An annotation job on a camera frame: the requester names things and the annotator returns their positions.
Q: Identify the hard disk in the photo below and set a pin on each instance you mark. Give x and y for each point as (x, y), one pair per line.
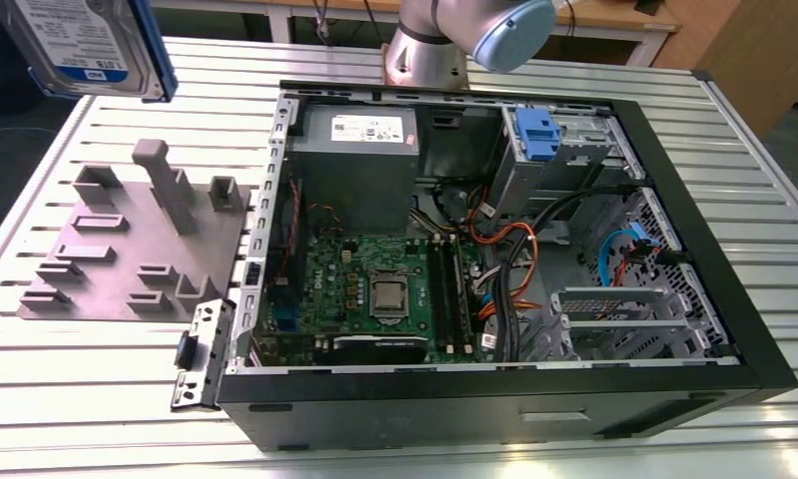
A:
(86, 45)

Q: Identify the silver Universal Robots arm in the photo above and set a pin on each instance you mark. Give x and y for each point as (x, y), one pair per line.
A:
(425, 55)

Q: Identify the metal disk bay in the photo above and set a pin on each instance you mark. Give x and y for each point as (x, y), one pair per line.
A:
(612, 324)

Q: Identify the green motherboard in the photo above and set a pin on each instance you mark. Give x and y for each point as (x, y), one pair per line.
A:
(332, 259)

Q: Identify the silver CPU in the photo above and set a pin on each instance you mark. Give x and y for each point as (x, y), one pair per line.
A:
(390, 295)

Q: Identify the black RAM slot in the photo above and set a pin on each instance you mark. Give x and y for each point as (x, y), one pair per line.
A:
(445, 294)
(462, 294)

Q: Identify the grey power supply unit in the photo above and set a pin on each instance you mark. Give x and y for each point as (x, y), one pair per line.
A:
(352, 184)

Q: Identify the CPU socket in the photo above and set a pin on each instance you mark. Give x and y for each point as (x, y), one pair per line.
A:
(390, 322)

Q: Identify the metal optical drive cage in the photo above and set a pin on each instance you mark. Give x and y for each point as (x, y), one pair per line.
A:
(525, 184)

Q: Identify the black graphics card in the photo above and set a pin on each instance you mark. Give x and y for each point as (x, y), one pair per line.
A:
(372, 349)

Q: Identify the blue plastic drive latch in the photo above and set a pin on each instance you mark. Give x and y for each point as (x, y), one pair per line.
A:
(537, 135)

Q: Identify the black open PC case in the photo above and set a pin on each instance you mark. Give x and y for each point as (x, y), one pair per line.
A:
(438, 409)

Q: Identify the grey parts rack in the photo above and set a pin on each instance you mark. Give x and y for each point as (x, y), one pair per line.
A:
(146, 249)

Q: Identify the brown wooden cabinet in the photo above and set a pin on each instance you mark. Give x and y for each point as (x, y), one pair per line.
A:
(758, 60)

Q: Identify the hinged metal slot bracket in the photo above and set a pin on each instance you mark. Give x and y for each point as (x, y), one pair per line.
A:
(209, 319)

